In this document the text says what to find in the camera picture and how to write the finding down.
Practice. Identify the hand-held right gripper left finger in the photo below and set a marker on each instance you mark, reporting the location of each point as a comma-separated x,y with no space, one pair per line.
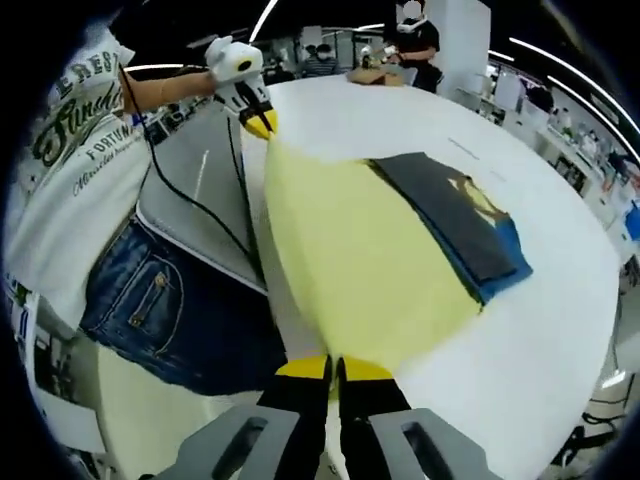
235,445

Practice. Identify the yellow blue grey garment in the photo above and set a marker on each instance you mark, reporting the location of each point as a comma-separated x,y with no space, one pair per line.
360,250

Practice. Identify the grey mesh chair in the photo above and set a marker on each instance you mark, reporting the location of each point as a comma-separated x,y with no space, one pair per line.
200,175

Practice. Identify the brown cardboard box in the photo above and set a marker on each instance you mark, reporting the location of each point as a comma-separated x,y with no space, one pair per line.
372,77

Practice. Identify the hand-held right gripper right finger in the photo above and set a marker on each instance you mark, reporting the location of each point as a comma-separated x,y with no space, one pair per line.
415,445

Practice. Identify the white ceiling light strip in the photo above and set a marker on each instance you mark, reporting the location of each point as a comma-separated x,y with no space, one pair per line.
262,22

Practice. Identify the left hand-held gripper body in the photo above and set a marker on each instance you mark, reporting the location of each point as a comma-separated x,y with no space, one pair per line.
232,62

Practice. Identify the person's blue jeans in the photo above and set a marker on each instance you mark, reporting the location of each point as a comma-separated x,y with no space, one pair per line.
175,320

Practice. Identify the white counter cabinets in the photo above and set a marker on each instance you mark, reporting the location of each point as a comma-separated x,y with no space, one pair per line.
560,145

